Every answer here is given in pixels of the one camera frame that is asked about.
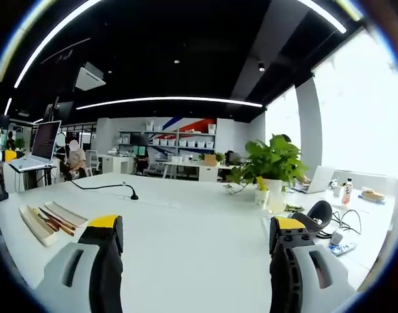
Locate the blue and white packet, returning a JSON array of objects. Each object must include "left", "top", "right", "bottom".
[{"left": 326, "top": 242, "right": 358, "bottom": 258}]

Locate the black cable with plug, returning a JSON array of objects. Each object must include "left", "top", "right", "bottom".
[{"left": 67, "top": 179, "right": 139, "bottom": 201}]

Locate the black cable tangle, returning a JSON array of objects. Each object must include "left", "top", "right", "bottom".
[{"left": 317, "top": 208, "right": 363, "bottom": 239}]

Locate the beige cutlery case base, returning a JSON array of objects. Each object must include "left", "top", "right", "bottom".
[{"left": 19, "top": 204, "right": 59, "bottom": 247}]

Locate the brown-handled utensil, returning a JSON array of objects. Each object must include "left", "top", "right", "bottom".
[{"left": 32, "top": 208, "right": 61, "bottom": 233}]

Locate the drink bottle with red label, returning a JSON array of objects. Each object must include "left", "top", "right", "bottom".
[{"left": 339, "top": 177, "right": 354, "bottom": 209}]

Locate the white background desk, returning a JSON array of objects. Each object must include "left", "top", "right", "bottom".
[{"left": 162, "top": 160, "right": 234, "bottom": 183}]

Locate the flat box with blue edge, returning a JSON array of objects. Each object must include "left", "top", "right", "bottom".
[{"left": 358, "top": 188, "right": 388, "bottom": 205}]

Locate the open white laptop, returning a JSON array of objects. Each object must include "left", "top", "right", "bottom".
[{"left": 291, "top": 165, "right": 335, "bottom": 194}]

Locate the ceiling air conditioner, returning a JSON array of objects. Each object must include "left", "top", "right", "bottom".
[{"left": 74, "top": 63, "right": 107, "bottom": 92}]

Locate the dark hanging screen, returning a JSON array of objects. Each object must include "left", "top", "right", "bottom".
[{"left": 43, "top": 100, "right": 76, "bottom": 122}]

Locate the open silver laptop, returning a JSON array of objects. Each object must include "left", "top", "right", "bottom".
[{"left": 8, "top": 120, "right": 63, "bottom": 173}]

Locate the long ceiling light strip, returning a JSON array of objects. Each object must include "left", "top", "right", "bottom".
[
  {"left": 298, "top": 0, "right": 348, "bottom": 35},
  {"left": 76, "top": 96, "right": 264, "bottom": 111},
  {"left": 14, "top": 0, "right": 104, "bottom": 89}
]

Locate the black headset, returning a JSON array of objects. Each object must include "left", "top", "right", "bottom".
[{"left": 291, "top": 200, "right": 334, "bottom": 236}]

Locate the storage shelf with white bins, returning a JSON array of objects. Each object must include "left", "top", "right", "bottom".
[{"left": 118, "top": 119, "right": 217, "bottom": 161}]

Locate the white office chair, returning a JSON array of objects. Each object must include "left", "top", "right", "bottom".
[{"left": 85, "top": 149, "right": 102, "bottom": 177}]

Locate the white charger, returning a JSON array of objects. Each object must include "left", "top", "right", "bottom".
[{"left": 328, "top": 229, "right": 345, "bottom": 246}]

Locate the green potted plant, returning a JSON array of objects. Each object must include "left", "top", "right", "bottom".
[{"left": 223, "top": 133, "right": 311, "bottom": 211}]

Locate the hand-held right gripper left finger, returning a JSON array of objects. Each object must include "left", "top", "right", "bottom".
[{"left": 34, "top": 214, "right": 124, "bottom": 313}]

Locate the beige cutlery case lid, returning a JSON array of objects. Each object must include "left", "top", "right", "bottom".
[{"left": 43, "top": 200, "right": 89, "bottom": 228}]

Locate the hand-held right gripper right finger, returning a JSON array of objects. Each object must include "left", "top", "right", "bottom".
[{"left": 268, "top": 215, "right": 358, "bottom": 313}]

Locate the brown wooden chopsticks utensil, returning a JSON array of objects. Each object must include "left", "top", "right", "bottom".
[{"left": 38, "top": 207, "right": 77, "bottom": 237}]

